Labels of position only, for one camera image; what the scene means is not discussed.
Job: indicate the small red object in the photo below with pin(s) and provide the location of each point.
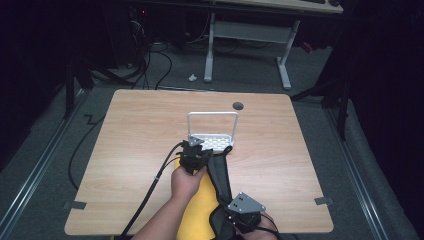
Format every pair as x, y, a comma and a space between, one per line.
307, 47

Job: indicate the crumpled white paper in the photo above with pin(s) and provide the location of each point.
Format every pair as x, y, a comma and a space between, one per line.
192, 77

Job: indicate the black computer mouse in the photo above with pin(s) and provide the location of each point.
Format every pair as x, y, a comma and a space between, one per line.
334, 2

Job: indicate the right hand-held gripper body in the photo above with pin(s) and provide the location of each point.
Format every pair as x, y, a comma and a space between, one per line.
245, 205

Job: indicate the grey tape strip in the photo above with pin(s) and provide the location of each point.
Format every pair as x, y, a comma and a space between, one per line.
75, 205
323, 201

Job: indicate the white metal desk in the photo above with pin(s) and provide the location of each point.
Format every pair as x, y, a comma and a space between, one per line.
250, 31

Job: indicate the black round table grommet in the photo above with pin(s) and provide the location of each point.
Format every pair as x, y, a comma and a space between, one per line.
237, 106

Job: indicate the black metal stand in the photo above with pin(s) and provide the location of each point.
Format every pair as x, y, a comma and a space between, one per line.
69, 93
342, 110

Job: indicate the black keyboard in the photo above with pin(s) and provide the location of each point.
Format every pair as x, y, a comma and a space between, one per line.
313, 1

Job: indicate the person's right hand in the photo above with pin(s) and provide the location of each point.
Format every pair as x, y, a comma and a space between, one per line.
263, 233

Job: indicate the grey metal floor rail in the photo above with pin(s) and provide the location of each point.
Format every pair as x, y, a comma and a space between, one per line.
356, 173
36, 173

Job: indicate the yellow and black cloth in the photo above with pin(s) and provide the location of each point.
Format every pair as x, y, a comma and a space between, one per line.
200, 206

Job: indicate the person's left hand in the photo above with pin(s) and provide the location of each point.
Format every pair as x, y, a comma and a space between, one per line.
185, 183

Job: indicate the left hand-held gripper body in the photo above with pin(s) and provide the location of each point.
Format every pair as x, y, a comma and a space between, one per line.
192, 156

